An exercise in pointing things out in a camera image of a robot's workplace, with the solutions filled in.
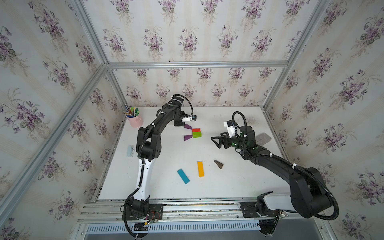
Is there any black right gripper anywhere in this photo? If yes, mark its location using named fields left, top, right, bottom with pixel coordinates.
left=211, top=130, right=248, bottom=152

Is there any green rectangular block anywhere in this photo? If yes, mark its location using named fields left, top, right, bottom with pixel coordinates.
left=193, top=132, right=202, bottom=138

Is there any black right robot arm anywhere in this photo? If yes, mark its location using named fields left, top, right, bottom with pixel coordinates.
left=211, top=111, right=340, bottom=221

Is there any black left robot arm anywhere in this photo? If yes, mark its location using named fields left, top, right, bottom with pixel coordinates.
left=122, top=94, right=197, bottom=220

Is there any brown triangle block lower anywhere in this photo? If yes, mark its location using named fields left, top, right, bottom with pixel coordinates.
left=214, top=160, right=224, bottom=169

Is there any yellow long block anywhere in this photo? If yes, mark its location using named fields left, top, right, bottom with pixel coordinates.
left=198, top=161, right=205, bottom=178

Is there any pink pen cup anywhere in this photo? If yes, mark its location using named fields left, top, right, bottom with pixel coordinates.
left=127, top=115, right=144, bottom=129

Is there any coloured pens bunch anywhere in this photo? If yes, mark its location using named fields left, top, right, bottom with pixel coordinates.
left=125, top=105, right=140, bottom=118

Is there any teal long block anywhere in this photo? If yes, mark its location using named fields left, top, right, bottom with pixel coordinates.
left=177, top=169, right=190, bottom=184

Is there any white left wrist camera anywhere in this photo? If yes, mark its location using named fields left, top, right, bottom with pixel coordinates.
left=182, top=114, right=197, bottom=122

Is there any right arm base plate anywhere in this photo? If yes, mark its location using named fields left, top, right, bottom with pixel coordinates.
left=240, top=201, right=278, bottom=218

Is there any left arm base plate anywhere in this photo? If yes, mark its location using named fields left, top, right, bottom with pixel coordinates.
left=120, top=204, right=164, bottom=222

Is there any aluminium mounting rail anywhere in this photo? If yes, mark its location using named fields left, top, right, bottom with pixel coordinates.
left=70, top=196, right=337, bottom=240

